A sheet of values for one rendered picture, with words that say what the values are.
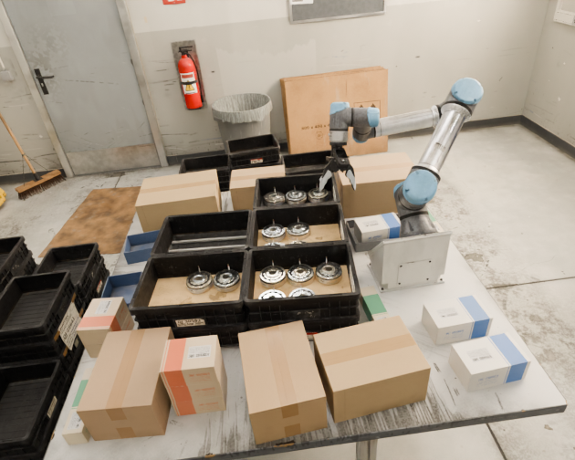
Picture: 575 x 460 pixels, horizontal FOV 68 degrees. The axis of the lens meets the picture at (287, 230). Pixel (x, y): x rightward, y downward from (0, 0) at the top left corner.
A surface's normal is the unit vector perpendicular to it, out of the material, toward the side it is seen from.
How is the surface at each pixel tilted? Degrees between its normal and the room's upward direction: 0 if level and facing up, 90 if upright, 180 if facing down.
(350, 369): 0
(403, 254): 90
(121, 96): 90
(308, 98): 81
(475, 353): 0
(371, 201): 90
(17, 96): 90
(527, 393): 0
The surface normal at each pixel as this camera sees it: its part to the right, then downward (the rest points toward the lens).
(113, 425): 0.04, 0.57
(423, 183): -0.14, -0.09
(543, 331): -0.08, -0.82
